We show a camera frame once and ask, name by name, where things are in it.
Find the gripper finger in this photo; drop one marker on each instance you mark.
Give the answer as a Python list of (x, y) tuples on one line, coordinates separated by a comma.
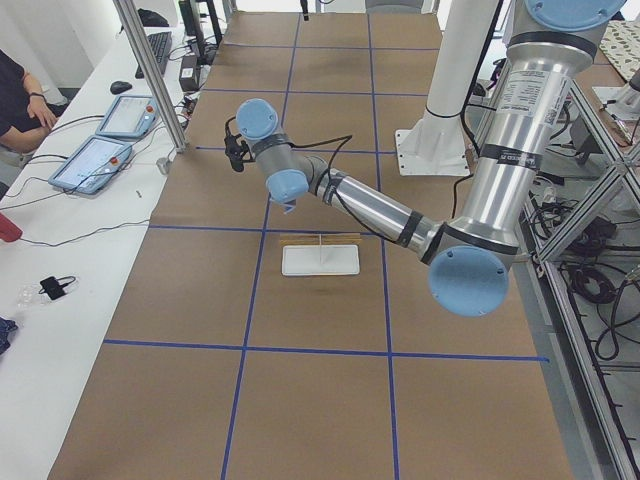
[(305, 9)]

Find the blue grey towel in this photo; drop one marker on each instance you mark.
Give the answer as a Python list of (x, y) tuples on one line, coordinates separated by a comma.
[(286, 206)]

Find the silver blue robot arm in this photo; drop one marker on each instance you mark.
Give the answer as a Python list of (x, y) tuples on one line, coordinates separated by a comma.
[(468, 257)]

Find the white wooden towel rack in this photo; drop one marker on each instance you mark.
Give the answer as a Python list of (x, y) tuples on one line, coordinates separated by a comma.
[(320, 254)]

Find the black monitor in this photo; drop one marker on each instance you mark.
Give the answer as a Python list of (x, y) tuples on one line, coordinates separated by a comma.
[(191, 16)]

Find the black power brick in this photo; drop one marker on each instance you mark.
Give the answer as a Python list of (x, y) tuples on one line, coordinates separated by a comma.
[(189, 75)]

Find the black keyboard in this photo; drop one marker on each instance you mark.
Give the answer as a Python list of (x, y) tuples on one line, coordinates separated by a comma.
[(160, 45)]

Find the black computer mouse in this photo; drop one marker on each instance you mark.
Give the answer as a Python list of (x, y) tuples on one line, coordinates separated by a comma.
[(119, 87)]

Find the far blue teach pendant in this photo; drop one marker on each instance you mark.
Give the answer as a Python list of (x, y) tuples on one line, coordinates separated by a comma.
[(129, 117)]

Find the blue teach pendant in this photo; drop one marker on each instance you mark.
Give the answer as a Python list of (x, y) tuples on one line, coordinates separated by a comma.
[(92, 165), (129, 117)]

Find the small metal cylinder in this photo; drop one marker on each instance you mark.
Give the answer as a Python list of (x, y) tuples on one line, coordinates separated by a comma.
[(163, 165)]

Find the near blue teach pendant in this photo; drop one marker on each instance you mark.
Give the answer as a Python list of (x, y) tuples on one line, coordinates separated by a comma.
[(92, 165)]

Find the seated person in black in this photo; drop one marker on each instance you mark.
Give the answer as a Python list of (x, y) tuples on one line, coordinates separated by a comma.
[(27, 117)]

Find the red object on desk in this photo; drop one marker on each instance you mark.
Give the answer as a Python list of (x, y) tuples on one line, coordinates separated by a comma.
[(9, 231)]

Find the small black adapter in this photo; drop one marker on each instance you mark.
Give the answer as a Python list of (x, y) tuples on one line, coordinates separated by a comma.
[(55, 287)]

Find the aluminium frame post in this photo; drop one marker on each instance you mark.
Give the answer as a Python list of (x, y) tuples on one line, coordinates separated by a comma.
[(141, 48)]

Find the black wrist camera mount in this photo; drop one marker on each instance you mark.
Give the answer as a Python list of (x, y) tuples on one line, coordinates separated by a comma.
[(236, 150)]

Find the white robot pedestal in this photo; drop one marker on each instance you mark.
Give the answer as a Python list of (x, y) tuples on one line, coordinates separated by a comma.
[(435, 146)]

